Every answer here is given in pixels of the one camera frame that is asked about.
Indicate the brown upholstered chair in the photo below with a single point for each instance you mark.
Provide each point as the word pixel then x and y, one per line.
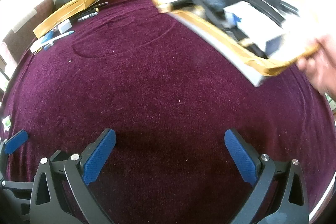
pixel 23 22

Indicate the white charger plug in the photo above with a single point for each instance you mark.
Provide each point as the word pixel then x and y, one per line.
pixel 64 26

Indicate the blue and white box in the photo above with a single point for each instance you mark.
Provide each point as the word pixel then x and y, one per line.
pixel 258 27

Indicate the long yellow taped box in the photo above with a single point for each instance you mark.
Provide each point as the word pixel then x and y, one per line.
pixel 71 7

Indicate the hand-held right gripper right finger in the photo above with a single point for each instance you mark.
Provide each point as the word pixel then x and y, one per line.
pixel 240 158

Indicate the yellow taped cardboard tray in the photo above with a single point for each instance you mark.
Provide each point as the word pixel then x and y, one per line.
pixel 223 45

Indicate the yellow band black marker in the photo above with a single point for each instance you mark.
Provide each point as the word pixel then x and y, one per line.
pixel 88 12

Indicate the white label black marker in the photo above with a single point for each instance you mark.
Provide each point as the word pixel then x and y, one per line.
pixel 88 17

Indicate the blue flat pack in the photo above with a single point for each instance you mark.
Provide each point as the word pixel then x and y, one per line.
pixel 48 36

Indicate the maroon velvet tablecloth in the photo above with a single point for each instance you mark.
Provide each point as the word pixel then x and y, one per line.
pixel 157 98

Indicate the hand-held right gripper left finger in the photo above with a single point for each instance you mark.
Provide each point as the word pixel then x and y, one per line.
pixel 99 158

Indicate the white pen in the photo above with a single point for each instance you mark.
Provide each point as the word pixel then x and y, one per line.
pixel 63 35

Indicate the small clear plastic bag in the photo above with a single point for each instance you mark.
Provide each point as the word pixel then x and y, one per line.
pixel 6 123

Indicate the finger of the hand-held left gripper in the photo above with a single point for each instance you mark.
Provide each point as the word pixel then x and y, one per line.
pixel 15 188
pixel 16 141

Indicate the person's right hand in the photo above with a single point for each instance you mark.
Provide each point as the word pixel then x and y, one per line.
pixel 324 69

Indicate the plain black pen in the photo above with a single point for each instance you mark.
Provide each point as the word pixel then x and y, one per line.
pixel 99 4

